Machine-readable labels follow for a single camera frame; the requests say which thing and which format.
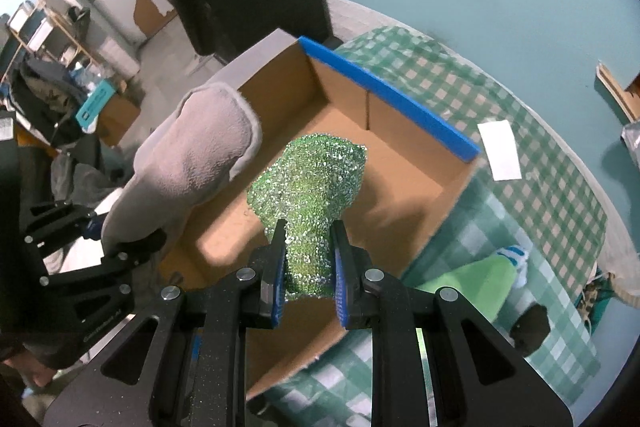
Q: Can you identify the silver foil bag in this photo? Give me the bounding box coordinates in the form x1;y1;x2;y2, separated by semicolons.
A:
620;121;640;170

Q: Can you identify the white paper sheet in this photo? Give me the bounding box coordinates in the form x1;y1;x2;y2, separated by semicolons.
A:
476;120;522;182

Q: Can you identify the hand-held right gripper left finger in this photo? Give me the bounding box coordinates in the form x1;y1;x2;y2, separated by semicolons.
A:
42;218;289;427

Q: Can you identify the plain brown carton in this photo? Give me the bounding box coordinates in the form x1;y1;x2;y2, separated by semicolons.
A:
97;82;141;148

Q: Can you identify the white radiator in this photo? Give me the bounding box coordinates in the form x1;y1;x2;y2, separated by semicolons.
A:
97;34;141;80

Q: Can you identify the light green cloth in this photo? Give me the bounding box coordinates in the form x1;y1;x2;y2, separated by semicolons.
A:
414;252;518;323

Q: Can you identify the dark jacket pile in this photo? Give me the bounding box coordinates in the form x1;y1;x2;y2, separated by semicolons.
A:
10;58;89;142

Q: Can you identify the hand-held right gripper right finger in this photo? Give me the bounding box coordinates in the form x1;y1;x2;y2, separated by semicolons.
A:
330;218;574;427

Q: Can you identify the dark green checkered sheet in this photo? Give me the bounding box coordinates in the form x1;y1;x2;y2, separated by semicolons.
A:
332;26;608;293

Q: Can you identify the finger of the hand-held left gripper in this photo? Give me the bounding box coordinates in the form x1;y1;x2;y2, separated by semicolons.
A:
20;201;108;259
35;229;168;369

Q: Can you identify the teal box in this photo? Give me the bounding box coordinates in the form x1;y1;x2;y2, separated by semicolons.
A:
75;79;117;130

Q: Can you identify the wooden shelf rack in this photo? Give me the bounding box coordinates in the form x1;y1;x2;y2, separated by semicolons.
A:
6;0;97;68

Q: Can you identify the cardboard box with blue tape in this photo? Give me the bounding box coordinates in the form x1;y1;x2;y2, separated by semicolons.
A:
150;28;483;400

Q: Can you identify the teal checkered cloth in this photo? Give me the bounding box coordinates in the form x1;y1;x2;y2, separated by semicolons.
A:
250;184;601;427

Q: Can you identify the grey clothes pile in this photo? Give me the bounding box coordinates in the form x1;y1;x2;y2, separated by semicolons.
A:
50;142;136;208

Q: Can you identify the cardboard piece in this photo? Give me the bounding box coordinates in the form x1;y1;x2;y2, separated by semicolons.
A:
595;62;640;122

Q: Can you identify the white blue plastic bag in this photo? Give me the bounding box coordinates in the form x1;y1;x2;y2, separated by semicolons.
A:
495;245;530;288

